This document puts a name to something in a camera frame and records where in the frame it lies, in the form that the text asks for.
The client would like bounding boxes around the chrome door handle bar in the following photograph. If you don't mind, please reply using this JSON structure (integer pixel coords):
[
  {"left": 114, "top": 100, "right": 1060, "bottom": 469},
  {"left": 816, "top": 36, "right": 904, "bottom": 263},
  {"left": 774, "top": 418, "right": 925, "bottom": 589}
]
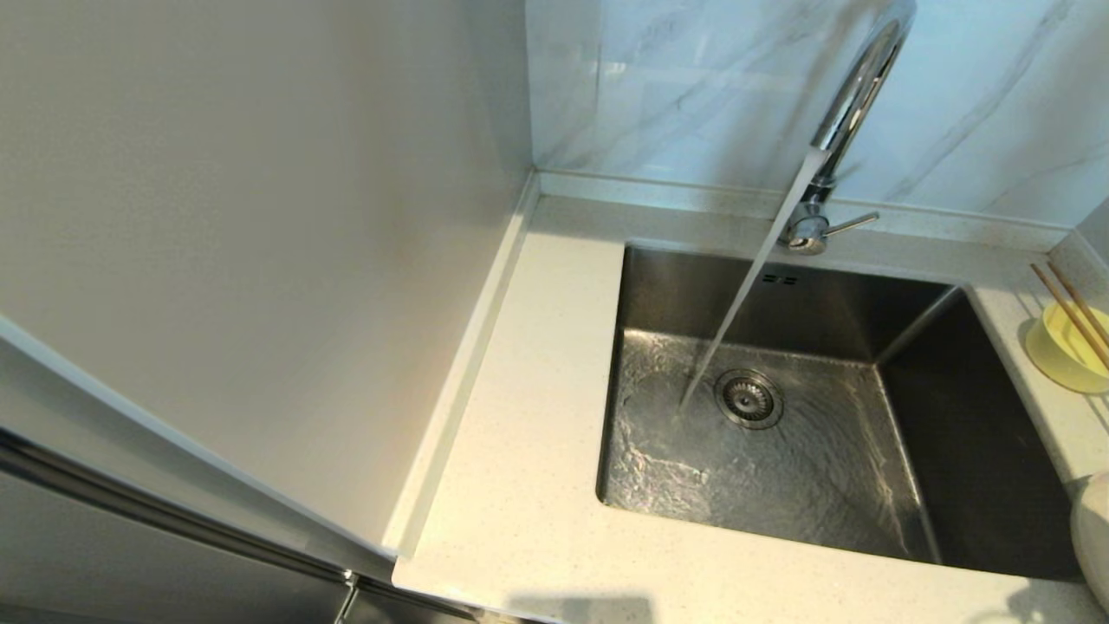
[{"left": 0, "top": 429, "right": 482, "bottom": 624}]

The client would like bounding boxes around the wooden chopstick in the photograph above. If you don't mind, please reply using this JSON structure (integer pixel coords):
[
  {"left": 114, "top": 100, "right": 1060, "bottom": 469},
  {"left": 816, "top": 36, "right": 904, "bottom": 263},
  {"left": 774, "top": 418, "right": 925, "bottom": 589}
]
[
  {"left": 1029, "top": 264, "right": 1109, "bottom": 372},
  {"left": 1047, "top": 260, "right": 1109, "bottom": 343}
]

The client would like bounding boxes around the white ceramic plate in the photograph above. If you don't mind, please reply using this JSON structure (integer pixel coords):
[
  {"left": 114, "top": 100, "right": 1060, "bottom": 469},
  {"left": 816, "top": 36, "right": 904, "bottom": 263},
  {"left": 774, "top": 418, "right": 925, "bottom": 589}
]
[{"left": 1073, "top": 472, "right": 1109, "bottom": 612}]

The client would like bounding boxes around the yellow plastic bowl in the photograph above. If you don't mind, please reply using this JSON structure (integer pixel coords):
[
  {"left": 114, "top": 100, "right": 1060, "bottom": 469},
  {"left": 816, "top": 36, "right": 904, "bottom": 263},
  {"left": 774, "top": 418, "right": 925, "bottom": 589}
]
[{"left": 1025, "top": 302, "right": 1109, "bottom": 395}]

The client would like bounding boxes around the round metal drain strainer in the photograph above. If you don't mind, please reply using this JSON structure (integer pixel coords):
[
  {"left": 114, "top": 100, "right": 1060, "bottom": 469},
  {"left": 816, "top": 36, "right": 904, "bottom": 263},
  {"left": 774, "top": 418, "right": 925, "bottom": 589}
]
[{"left": 715, "top": 370, "right": 785, "bottom": 430}]

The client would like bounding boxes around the tall cabinet with grey door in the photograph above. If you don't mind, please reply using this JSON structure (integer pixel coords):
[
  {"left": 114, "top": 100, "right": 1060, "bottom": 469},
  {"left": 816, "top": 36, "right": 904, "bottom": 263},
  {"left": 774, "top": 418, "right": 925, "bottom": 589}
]
[{"left": 0, "top": 0, "right": 538, "bottom": 624}]

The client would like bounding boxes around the stainless steel sink basin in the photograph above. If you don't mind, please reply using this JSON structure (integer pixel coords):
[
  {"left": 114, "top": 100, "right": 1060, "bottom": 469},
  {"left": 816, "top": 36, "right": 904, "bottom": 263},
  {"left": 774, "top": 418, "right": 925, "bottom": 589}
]
[{"left": 596, "top": 243, "right": 1088, "bottom": 583}]

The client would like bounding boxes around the chrome gooseneck faucet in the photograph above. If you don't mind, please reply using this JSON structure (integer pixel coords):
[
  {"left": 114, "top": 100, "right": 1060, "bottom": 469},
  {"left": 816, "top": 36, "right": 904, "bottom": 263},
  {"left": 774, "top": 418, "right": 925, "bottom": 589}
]
[{"left": 777, "top": 0, "right": 917, "bottom": 257}]

